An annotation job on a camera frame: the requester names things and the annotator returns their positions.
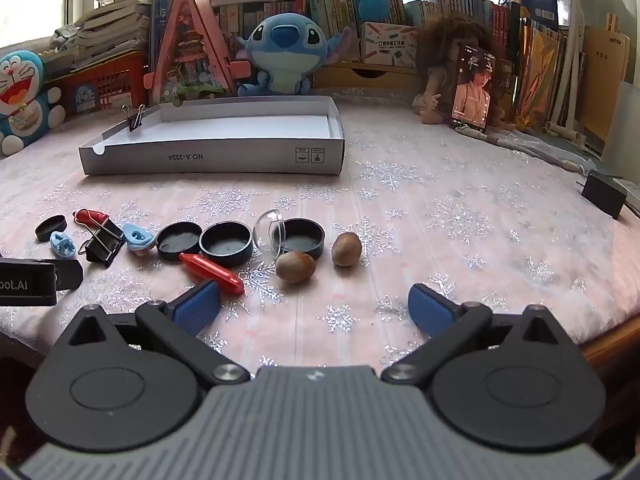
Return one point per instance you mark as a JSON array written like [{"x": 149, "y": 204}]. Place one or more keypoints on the pink snowflake tablecloth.
[{"x": 450, "y": 240}]

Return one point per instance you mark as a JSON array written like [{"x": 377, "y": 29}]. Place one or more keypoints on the blue alien plush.
[{"x": 287, "y": 55}]

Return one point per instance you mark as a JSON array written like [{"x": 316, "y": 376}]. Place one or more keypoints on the brown nut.
[
  {"x": 346, "y": 249},
  {"x": 295, "y": 267}
]

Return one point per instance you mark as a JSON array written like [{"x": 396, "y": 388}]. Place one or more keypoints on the pink triangular house model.
[{"x": 192, "y": 60}]

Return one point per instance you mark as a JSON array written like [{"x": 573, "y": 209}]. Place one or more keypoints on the white printed carton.
[{"x": 390, "y": 45}]

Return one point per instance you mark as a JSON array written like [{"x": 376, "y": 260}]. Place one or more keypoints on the large red plastic basket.
[{"x": 110, "y": 80}]

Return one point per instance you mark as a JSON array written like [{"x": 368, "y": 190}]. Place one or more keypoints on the brown cardboard board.
[{"x": 607, "y": 60}]

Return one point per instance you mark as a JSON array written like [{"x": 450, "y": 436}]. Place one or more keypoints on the pale blue cloth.
[{"x": 550, "y": 145}]

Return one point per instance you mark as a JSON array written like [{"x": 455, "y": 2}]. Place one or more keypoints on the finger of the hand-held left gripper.
[{"x": 69, "y": 275}]

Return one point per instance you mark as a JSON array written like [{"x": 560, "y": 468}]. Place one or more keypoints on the small black round cap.
[{"x": 50, "y": 227}]

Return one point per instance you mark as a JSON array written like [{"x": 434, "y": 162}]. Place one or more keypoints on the brown haired doll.
[{"x": 450, "y": 40}]

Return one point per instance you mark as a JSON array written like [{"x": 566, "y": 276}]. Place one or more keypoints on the black binder clip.
[
  {"x": 105, "y": 245},
  {"x": 134, "y": 122}
]

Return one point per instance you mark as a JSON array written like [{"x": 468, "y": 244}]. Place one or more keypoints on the smartphone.
[{"x": 472, "y": 95}]

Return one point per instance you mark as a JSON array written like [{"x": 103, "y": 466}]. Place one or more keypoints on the black round lid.
[
  {"x": 177, "y": 242},
  {"x": 302, "y": 237},
  {"x": 225, "y": 245}
]

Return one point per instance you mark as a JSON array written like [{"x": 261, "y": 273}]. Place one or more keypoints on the light blue plastic clip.
[
  {"x": 62, "y": 245},
  {"x": 136, "y": 235}
]

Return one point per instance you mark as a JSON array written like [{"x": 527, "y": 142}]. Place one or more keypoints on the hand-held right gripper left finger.
[{"x": 196, "y": 307}]

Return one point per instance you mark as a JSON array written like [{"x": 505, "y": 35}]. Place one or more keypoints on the red plastic clip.
[
  {"x": 95, "y": 216},
  {"x": 210, "y": 271}
]

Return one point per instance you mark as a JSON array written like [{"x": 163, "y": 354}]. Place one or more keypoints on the white cardboard box tray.
[{"x": 250, "y": 125}]

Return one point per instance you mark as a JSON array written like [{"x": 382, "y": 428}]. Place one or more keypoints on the white pipe rack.
[{"x": 575, "y": 35}]

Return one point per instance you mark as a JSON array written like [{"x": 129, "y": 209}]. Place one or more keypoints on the black power adapter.
[{"x": 602, "y": 195}]

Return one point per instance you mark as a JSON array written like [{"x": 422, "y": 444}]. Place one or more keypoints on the wooden drawer box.
[{"x": 370, "y": 77}]

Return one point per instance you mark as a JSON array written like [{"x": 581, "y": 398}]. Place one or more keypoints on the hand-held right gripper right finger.
[{"x": 430, "y": 307}]

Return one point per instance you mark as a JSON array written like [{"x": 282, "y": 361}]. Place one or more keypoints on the shiny colourful folders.
[{"x": 542, "y": 70}]

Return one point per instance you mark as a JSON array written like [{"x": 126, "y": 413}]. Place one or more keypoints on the clear plastic dome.
[{"x": 265, "y": 232}]

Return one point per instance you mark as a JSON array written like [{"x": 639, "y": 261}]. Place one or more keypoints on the crumpled silver bag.
[{"x": 65, "y": 37}]

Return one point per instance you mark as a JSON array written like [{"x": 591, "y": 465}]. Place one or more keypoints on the blue cat robot plush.
[{"x": 20, "y": 90}]

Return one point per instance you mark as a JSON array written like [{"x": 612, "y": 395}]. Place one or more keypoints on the stack of papers and books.
[{"x": 115, "y": 20}]

